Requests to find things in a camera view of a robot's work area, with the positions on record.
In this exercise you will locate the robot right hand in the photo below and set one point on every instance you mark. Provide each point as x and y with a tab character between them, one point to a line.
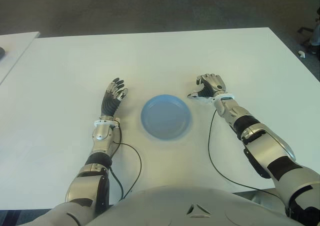
213	84

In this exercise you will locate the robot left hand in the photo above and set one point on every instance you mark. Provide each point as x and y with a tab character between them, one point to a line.
110	104

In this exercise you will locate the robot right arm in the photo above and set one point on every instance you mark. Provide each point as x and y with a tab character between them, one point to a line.
262	145

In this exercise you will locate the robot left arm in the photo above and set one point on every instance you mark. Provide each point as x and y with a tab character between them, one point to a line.
101	133

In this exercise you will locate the blue plate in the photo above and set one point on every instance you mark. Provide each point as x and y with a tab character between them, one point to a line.
166	117

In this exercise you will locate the small white floor object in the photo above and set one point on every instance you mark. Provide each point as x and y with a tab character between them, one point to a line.
301	54

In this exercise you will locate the black office chair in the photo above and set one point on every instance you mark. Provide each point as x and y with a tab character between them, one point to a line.
305	29

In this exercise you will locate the white side table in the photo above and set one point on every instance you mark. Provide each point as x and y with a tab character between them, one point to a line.
15	45

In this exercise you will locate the grey robot torso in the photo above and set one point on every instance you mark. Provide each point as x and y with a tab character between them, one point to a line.
160	206

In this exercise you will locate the black object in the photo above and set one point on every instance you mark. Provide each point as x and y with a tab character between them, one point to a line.
1	53

